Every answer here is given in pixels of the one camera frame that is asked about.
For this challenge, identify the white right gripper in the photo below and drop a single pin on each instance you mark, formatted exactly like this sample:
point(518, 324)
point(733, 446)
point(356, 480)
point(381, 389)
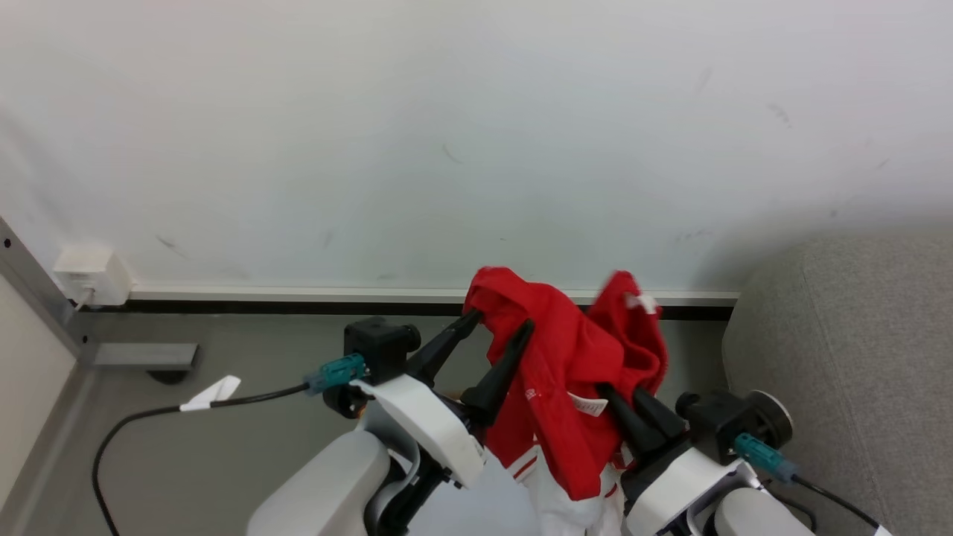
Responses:
point(674, 484)

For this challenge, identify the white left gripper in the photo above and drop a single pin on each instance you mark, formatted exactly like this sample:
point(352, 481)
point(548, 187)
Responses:
point(428, 428)

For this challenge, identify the red and white garment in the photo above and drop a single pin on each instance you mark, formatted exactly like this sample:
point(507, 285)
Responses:
point(566, 372)

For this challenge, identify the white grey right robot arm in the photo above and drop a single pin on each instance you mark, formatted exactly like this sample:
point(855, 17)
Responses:
point(759, 515)

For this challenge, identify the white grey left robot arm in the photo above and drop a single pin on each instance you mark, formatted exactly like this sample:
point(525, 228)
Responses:
point(320, 487)

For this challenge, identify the grey fabric sofa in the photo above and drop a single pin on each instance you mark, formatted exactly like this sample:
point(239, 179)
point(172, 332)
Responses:
point(856, 372)

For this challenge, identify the black caster wheel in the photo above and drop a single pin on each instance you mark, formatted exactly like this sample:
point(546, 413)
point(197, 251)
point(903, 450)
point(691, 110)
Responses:
point(170, 376)

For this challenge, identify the white partition panel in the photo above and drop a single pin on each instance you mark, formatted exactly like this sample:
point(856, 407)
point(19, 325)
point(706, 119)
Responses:
point(26, 380)

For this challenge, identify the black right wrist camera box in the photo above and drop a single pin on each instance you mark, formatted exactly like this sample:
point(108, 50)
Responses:
point(733, 420)

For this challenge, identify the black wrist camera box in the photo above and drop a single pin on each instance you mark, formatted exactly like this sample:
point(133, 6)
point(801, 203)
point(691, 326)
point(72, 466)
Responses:
point(378, 344)
point(733, 420)

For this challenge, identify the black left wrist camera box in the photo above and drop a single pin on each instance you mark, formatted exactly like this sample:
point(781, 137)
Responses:
point(378, 344)

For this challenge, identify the grey metal frame foot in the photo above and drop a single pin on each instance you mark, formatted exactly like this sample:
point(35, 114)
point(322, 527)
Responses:
point(145, 355)

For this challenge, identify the white wall socket box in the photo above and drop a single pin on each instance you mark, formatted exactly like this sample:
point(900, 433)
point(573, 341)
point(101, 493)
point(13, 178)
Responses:
point(93, 275)

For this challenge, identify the grey metal frame post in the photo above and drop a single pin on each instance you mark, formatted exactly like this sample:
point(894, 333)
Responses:
point(33, 286)

